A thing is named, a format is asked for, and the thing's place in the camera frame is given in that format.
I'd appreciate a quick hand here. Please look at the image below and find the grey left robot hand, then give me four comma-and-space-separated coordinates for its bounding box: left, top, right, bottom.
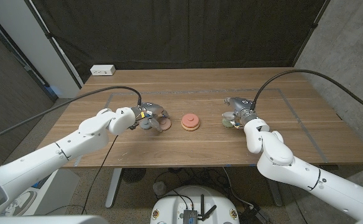
130, 101, 170, 133

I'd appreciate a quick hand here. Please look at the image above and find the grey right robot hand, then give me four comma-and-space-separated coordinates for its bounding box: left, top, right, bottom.
221, 96, 260, 129

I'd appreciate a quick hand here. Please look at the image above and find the dusty pink disk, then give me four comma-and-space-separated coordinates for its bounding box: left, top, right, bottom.
157, 116, 172, 131

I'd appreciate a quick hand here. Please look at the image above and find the coral red disk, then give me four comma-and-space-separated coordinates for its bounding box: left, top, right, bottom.
181, 113, 200, 128

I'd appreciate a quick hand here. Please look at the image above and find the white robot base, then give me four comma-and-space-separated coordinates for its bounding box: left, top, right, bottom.
149, 185, 241, 224

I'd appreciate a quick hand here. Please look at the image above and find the small dark grey disk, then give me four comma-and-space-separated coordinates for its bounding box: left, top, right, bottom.
139, 119, 153, 131

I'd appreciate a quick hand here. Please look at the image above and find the large orange disk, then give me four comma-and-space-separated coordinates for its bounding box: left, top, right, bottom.
181, 123, 201, 132

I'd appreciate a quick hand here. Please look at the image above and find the white power strip box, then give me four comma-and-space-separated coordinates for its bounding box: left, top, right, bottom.
90, 64, 116, 77

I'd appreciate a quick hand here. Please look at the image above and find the round black floor fan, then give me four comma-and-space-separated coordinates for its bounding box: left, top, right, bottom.
121, 167, 147, 184

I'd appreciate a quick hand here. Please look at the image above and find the round grey floor object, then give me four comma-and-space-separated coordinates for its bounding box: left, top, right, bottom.
152, 181, 167, 197

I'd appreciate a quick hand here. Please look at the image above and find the metal table leg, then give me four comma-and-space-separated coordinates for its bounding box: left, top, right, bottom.
105, 167, 123, 208
264, 179, 284, 208

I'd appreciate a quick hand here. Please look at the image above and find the black backdrop curtain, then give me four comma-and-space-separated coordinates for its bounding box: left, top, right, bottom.
24, 0, 330, 83

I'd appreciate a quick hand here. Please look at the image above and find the black backdrop stand pole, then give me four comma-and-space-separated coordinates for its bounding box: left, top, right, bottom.
24, 0, 83, 90
292, 0, 331, 68

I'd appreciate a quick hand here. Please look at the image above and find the black floor power strip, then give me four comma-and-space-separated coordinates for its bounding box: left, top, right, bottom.
239, 205, 271, 224

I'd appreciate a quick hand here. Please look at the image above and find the grey box with black antennas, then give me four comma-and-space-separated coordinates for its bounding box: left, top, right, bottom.
181, 194, 218, 224

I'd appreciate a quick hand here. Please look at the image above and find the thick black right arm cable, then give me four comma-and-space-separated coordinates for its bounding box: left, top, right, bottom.
251, 69, 363, 118

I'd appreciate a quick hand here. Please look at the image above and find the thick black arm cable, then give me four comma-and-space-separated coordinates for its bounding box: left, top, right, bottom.
251, 69, 363, 118
0, 86, 142, 144

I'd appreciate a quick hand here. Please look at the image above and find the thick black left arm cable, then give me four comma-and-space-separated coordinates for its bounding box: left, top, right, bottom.
0, 86, 142, 144

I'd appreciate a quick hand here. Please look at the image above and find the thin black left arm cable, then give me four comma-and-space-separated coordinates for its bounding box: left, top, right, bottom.
81, 134, 120, 215

